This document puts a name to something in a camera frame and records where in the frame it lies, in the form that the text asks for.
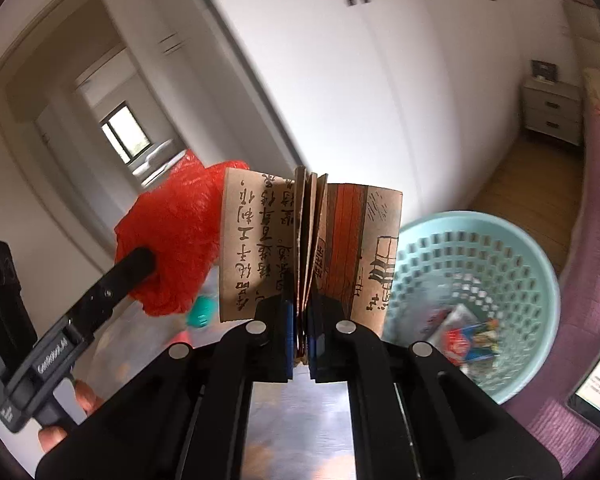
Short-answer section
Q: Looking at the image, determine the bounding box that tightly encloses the black smartphone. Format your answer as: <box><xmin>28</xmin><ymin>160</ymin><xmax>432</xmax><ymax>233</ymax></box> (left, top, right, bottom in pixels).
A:
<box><xmin>565</xmin><ymin>330</ymin><xmax>600</xmax><ymax>428</ymax></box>

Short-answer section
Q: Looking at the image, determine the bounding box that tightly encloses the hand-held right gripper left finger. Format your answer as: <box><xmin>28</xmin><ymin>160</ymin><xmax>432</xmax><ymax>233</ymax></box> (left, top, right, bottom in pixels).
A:
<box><xmin>35</xmin><ymin>299</ymin><xmax>297</xmax><ymax>480</ymax></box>

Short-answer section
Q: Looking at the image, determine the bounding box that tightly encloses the dark framed window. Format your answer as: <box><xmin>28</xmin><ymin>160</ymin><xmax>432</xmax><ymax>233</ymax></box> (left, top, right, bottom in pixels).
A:
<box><xmin>100</xmin><ymin>102</ymin><xmax>150</xmax><ymax>165</ymax></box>

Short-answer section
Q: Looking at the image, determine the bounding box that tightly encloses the teal round object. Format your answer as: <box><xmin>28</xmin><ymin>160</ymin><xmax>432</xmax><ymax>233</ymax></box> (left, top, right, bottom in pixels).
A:
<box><xmin>186</xmin><ymin>296</ymin><xmax>217</xmax><ymax>330</ymax></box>

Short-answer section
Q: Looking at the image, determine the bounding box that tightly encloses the beige nightstand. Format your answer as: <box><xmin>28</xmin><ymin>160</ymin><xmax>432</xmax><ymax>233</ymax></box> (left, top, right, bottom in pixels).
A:
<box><xmin>522</xmin><ymin>76</ymin><xmax>583</xmax><ymax>148</ymax></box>

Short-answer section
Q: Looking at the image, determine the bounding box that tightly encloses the dark picture frame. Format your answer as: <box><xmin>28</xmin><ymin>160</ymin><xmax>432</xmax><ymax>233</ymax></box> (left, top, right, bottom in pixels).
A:
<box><xmin>531</xmin><ymin>60</ymin><xmax>558</xmax><ymax>82</ymax></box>

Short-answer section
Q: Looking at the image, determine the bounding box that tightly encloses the white wardrobe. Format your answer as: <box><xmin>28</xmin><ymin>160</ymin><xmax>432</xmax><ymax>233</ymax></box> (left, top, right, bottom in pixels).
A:
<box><xmin>182</xmin><ymin>0</ymin><xmax>531</xmax><ymax>221</ymax></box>

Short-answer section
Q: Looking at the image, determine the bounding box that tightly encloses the teal plastic basket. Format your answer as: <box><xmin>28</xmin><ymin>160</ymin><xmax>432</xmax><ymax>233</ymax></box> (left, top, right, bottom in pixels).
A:
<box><xmin>382</xmin><ymin>210</ymin><xmax>562</xmax><ymax>406</ymax></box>

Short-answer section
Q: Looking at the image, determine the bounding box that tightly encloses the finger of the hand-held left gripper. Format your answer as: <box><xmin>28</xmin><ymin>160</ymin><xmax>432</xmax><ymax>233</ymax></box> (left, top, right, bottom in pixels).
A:
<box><xmin>66</xmin><ymin>246</ymin><xmax>157</xmax><ymax>335</ymax></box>

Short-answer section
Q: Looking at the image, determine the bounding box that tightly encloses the light grey sofa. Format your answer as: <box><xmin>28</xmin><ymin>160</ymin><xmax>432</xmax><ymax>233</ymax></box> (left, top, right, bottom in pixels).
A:
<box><xmin>129</xmin><ymin>139</ymin><xmax>187</xmax><ymax>188</ymax></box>

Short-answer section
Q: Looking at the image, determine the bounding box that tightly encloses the person's left hand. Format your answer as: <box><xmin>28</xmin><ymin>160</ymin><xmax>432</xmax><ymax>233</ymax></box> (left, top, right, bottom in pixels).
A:
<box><xmin>37</xmin><ymin>379</ymin><xmax>103</xmax><ymax>453</ymax></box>

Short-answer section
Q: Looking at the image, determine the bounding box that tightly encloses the red plastic bag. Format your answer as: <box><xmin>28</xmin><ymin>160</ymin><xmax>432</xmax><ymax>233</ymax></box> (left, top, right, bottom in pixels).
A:
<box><xmin>114</xmin><ymin>149</ymin><xmax>251</xmax><ymax>317</ymax></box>

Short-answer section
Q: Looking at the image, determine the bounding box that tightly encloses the blue and white milk carton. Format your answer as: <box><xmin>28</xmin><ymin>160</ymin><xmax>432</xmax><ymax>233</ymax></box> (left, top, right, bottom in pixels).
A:
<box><xmin>467</xmin><ymin>321</ymin><xmax>502</xmax><ymax>361</ymax></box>

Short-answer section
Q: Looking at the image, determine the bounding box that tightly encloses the pink bed blanket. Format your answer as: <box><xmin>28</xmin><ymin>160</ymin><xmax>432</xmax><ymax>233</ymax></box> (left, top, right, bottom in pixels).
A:
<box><xmin>505</xmin><ymin>67</ymin><xmax>600</xmax><ymax>463</ymax></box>

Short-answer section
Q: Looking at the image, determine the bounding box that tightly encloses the beige padded headboard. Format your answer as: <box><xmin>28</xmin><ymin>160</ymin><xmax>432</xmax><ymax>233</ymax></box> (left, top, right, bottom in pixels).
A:
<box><xmin>562</xmin><ymin>0</ymin><xmax>600</xmax><ymax>73</ymax></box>

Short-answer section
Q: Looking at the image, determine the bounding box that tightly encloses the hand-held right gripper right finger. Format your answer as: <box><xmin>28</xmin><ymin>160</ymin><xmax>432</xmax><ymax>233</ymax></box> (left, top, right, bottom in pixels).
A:
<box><xmin>309</xmin><ymin>299</ymin><xmax>563</xmax><ymax>480</ymax></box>

